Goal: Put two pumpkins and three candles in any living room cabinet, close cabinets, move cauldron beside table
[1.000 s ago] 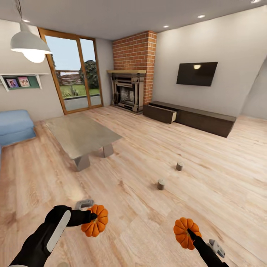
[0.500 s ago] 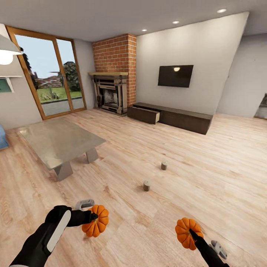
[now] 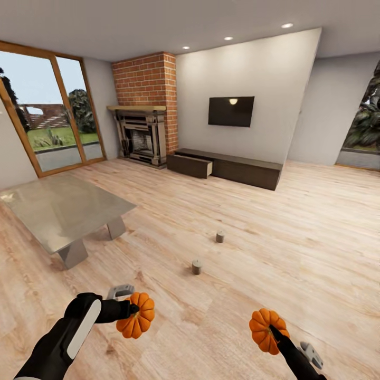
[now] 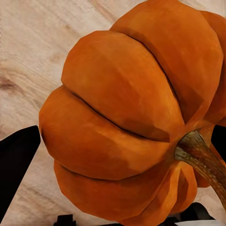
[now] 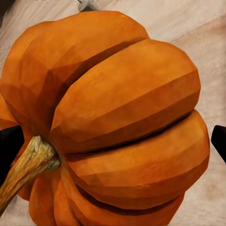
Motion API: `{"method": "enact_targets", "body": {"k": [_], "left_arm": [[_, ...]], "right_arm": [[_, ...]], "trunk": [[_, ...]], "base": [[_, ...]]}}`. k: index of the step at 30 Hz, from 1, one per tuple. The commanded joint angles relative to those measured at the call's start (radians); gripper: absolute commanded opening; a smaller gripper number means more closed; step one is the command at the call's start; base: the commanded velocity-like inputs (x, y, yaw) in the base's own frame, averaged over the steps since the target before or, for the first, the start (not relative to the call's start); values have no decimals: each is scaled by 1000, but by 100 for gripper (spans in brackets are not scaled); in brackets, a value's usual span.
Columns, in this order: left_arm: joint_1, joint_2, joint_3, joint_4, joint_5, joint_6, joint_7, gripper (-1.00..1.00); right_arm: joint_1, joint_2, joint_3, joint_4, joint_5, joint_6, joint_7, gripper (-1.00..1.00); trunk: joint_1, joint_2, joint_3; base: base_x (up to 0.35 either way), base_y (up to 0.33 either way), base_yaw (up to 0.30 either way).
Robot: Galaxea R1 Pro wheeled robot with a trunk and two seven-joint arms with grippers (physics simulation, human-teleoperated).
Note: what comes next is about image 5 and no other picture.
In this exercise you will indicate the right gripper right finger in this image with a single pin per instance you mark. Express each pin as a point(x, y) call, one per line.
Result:
point(218, 139)

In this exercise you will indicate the pumpkin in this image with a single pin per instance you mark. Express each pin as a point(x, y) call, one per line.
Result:
point(111, 136)

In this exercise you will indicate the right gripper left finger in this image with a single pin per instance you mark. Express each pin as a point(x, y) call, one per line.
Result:
point(11, 141)

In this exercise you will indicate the pillar candle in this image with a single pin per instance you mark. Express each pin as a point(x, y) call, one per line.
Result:
point(88, 5)

